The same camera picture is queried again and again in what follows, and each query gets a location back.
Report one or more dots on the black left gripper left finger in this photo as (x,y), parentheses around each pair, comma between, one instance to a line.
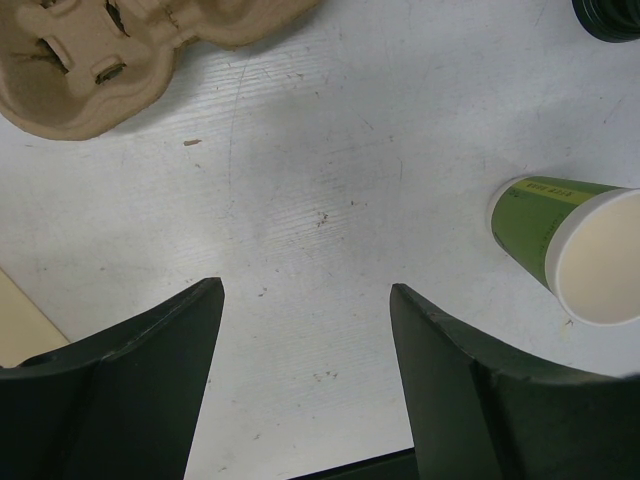
(120,404)

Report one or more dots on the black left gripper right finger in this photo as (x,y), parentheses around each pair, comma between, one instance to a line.
(481,409)

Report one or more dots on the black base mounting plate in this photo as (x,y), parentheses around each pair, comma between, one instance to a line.
(399,465)

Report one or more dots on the stack of black lids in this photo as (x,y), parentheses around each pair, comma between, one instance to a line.
(613,21)

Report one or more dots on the brown pulp cup carrier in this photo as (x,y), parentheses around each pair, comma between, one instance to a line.
(73,70)

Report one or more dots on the green paper coffee cup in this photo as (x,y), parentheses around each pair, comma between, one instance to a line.
(579,240)

